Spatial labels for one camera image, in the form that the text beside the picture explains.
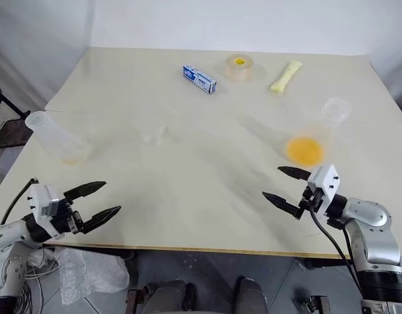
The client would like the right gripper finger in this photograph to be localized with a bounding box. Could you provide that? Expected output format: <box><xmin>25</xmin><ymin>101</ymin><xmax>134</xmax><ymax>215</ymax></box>
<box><xmin>277</xmin><ymin>166</ymin><xmax>313</xmax><ymax>181</ymax></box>
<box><xmin>262</xmin><ymin>192</ymin><xmax>301</xmax><ymax>219</ymax></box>

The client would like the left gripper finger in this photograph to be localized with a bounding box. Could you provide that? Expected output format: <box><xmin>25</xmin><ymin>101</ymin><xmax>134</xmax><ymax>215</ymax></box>
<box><xmin>63</xmin><ymin>180</ymin><xmax>108</xmax><ymax>201</ymax></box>
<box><xmin>81</xmin><ymin>205</ymin><xmax>122</xmax><ymax>234</ymax></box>

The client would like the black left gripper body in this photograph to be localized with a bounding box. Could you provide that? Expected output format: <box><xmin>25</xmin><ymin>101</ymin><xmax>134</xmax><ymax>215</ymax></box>
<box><xmin>50</xmin><ymin>198</ymin><xmax>88</xmax><ymax>235</ymax></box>

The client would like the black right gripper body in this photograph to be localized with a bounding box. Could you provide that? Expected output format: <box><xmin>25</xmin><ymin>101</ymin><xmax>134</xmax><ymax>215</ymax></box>
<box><xmin>295</xmin><ymin>186</ymin><xmax>323</xmax><ymax>220</ymax></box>

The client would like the plastic cup with orange juice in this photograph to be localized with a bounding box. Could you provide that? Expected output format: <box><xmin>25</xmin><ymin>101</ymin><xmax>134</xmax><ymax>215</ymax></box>
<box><xmin>280</xmin><ymin>96</ymin><xmax>352</xmax><ymax>166</ymax></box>

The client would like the clear bubble wrap bag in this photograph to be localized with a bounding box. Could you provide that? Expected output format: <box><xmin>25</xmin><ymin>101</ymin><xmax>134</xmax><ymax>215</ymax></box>
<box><xmin>53</xmin><ymin>246</ymin><xmax>131</xmax><ymax>307</ymax></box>

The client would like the empty clear plastic cup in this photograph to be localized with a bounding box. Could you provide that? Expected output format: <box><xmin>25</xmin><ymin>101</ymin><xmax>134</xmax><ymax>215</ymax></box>
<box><xmin>24</xmin><ymin>111</ymin><xmax>92</xmax><ymax>166</ymax></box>

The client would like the pale yellow tube packet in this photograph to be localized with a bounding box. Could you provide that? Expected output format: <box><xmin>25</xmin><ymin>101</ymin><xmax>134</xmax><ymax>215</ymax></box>
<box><xmin>269</xmin><ymin>59</ymin><xmax>302</xmax><ymax>97</ymax></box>

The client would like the dark rounded shape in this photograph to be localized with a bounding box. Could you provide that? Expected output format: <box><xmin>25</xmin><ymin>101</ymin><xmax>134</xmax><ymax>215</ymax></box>
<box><xmin>234</xmin><ymin>275</ymin><xmax>268</xmax><ymax>314</ymax></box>
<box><xmin>143</xmin><ymin>279</ymin><xmax>198</xmax><ymax>314</ymax></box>

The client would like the clear tape roll yellow core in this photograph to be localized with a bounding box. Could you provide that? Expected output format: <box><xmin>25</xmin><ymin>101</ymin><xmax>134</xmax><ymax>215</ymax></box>
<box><xmin>225</xmin><ymin>54</ymin><xmax>255</xmax><ymax>83</ymax></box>

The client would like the blue white cardboard box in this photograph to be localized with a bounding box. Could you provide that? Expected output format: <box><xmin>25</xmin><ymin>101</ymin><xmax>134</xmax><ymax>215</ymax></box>
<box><xmin>181</xmin><ymin>63</ymin><xmax>219</xmax><ymax>96</ymax></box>

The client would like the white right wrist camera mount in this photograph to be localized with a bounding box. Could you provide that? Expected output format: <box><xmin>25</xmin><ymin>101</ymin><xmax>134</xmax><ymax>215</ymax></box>
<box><xmin>306</xmin><ymin>164</ymin><xmax>340</xmax><ymax>217</ymax></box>

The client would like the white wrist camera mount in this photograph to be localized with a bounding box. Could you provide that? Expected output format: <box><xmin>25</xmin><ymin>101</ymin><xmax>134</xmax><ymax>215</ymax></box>
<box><xmin>306</xmin><ymin>164</ymin><xmax>340</xmax><ymax>217</ymax></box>
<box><xmin>28</xmin><ymin>183</ymin><xmax>63</xmax><ymax>218</ymax></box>

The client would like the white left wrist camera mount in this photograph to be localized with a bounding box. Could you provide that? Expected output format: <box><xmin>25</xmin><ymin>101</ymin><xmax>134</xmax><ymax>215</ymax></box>
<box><xmin>28</xmin><ymin>183</ymin><xmax>63</xmax><ymax>218</ymax></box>

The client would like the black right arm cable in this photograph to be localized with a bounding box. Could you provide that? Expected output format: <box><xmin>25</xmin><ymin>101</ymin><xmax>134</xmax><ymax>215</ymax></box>
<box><xmin>306</xmin><ymin>204</ymin><xmax>364</xmax><ymax>297</ymax></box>

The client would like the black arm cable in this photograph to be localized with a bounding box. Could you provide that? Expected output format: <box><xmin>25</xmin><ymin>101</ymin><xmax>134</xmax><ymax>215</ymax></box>
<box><xmin>306</xmin><ymin>204</ymin><xmax>364</xmax><ymax>297</ymax></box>
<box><xmin>0</xmin><ymin>177</ymin><xmax>38</xmax><ymax>226</ymax></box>

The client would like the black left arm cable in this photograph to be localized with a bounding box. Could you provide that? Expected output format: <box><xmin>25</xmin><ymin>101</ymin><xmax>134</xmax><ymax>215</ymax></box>
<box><xmin>0</xmin><ymin>177</ymin><xmax>38</xmax><ymax>226</ymax></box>

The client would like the white cable bundle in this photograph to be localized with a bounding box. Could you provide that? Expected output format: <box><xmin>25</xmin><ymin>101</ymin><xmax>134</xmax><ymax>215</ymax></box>
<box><xmin>22</xmin><ymin>247</ymin><xmax>60</xmax><ymax>314</ymax></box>

